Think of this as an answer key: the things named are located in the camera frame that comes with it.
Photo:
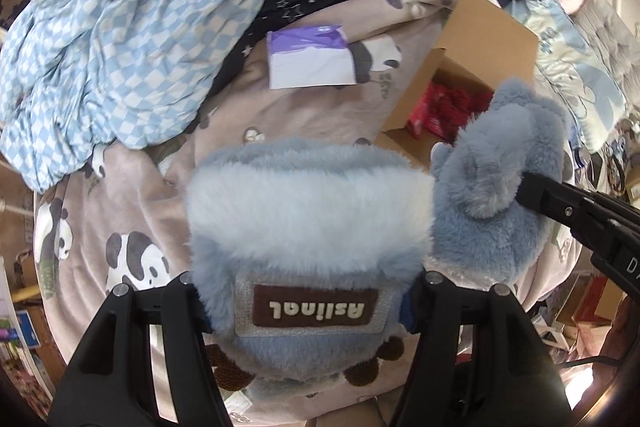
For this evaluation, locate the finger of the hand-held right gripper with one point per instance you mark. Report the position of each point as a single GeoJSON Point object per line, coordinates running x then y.
{"type": "Point", "coordinates": [545, 197]}

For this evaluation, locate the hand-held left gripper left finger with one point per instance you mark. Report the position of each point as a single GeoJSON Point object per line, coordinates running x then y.
{"type": "Point", "coordinates": [182, 322]}

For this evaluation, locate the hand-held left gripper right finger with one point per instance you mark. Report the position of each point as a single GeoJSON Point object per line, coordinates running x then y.
{"type": "Point", "coordinates": [435, 307]}

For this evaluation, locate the blue furry slipper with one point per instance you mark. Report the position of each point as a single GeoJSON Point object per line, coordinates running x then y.
{"type": "Point", "coordinates": [490, 157]}

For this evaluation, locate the dark red fuzzy sock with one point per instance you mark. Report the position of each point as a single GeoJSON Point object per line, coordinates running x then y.
{"type": "Point", "coordinates": [467, 104]}

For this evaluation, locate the red snack packet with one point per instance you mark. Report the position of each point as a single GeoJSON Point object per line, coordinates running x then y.
{"type": "Point", "coordinates": [425, 112]}

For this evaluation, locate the blue fluffy slipper with label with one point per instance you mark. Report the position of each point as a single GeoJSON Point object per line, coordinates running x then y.
{"type": "Point", "coordinates": [300, 232]}

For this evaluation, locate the brown cardboard box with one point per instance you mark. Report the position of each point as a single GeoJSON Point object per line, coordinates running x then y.
{"type": "Point", "coordinates": [490, 37]}

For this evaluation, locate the light blue printed quilt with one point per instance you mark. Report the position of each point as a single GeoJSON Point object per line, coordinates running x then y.
{"type": "Point", "coordinates": [590, 77]}

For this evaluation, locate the panda printed blanket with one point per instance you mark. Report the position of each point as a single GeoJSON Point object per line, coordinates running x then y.
{"type": "Point", "coordinates": [150, 187]}

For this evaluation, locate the purple and white pouch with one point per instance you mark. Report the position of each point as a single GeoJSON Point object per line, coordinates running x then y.
{"type": "Point", "coordinates": [310, 62]}

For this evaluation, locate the blue checkered blanket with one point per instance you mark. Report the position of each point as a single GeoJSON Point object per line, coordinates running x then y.
{"type": "Point", "coordinates": [125, 32]}

